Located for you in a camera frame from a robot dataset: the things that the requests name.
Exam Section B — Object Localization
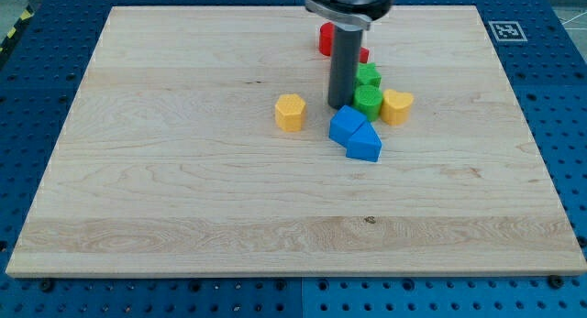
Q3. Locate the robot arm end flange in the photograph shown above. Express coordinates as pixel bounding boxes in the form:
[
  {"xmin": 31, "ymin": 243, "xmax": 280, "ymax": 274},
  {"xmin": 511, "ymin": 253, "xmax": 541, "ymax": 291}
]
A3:
[{"xmin": 305, "ymin": 0, "xmax": 393, "ymax": 30}]

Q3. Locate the green star block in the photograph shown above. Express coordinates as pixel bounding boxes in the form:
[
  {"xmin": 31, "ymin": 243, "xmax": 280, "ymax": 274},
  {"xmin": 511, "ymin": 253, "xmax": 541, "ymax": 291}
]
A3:
[{"xmin": 356, "ymin": 62, "xmax": 382, "ymax": 88}]

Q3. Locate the blue pentagon block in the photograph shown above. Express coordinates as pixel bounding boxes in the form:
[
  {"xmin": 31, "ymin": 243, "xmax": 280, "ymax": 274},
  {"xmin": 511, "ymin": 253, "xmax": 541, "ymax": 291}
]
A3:
[{"xmin": 346, "ymin": 121, "xmax": 382, "ymax": 162}]

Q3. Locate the yellow hexagon block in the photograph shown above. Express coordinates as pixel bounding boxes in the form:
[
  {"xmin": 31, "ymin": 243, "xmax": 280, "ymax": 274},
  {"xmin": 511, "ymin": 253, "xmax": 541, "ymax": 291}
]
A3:
[{"xmin": 274, "ymin": 93, "xmax": 306, "ymax": 132}]

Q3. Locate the green cylinder block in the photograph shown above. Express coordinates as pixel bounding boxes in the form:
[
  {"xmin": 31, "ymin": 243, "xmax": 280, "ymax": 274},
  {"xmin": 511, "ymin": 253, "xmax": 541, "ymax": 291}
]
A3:
[{"xmin": 352, "ymin": 85, "xmax": 382, "ymax": 122}]

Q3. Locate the yellow heart block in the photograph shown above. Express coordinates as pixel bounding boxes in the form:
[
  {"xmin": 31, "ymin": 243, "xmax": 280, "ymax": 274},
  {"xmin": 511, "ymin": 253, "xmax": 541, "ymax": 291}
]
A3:
[{"xmin": 380, "ymin": 89, "xmax": 415, "ymax": 126}]

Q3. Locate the blue cube block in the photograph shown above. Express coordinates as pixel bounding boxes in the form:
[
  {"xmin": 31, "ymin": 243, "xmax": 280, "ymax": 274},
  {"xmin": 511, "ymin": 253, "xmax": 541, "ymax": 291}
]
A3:
[{"xmin": 328, "ymin": 105, "xmax": 367, "ymax": 147}]

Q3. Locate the yellow black hazard tape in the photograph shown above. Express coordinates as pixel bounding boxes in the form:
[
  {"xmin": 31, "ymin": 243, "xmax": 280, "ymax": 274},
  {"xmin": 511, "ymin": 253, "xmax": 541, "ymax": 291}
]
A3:
[{"xmin": 1, "ymin": 5, "xmax": 35, "ymax": 55}]

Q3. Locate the red star block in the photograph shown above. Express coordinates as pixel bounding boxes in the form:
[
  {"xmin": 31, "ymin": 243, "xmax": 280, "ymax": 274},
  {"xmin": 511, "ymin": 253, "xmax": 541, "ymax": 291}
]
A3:
[{"xmin": 359, "ymin": 47, "xmax": 370, "ymax": 63}]

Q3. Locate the wooden board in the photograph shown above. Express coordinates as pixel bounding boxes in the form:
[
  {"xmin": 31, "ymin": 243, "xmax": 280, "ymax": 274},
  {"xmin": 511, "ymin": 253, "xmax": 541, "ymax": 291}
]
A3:
[{"xmin": 6, "ymin": 5, "xmax": 586, "ymax": 278}]

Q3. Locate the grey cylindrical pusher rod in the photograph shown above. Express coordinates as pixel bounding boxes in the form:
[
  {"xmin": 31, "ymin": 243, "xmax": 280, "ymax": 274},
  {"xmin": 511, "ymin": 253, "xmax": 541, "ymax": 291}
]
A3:
[{"xmin": 327, "ymin": 23, "xmax": 363, "ymax": 109}]

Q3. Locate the red crescent block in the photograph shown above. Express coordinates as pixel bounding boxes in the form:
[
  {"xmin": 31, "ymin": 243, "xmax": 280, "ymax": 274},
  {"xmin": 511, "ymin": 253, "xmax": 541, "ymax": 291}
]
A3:
[{"xmin": 318, "ymin": 22, "xmax": 334, "ymax": 57}]

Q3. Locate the white fiducial marker tag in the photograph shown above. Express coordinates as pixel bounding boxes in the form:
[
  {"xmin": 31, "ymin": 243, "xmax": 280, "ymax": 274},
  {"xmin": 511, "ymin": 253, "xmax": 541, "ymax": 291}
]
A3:
[{"xmin": 489, "ymin": 20, "xmax": 527, "ymax": 42}]

